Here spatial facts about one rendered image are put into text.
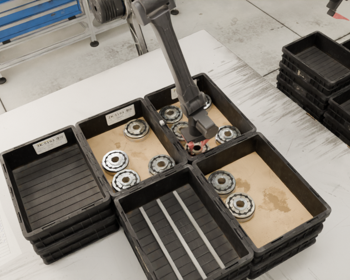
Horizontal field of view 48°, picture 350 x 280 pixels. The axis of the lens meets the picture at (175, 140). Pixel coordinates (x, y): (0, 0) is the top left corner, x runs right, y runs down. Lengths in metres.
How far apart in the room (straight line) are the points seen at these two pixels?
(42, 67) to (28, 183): 2.01
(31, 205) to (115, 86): 0.81
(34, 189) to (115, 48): 2.16
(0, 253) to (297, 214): 1.08
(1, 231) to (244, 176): 0.95
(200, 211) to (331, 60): 1.52
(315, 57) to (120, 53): 1.63
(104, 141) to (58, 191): 0.28
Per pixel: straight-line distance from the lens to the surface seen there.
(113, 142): 1.64
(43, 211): 1.52
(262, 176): 1.52
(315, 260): 1.53
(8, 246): 1.66
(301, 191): 1.44
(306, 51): 2.67
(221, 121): 1.68
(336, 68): 2.59
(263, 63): 3.32
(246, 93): 2.00
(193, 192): 1.46
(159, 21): 1.15
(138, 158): 1.57
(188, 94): 1.29
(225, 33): 3.62
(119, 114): 1.65
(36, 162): 1.67
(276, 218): 1.43
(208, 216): 1.41
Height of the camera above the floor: 2.06
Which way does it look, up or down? 50 degrees down
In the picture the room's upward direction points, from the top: 4 degrees counter-clockwise
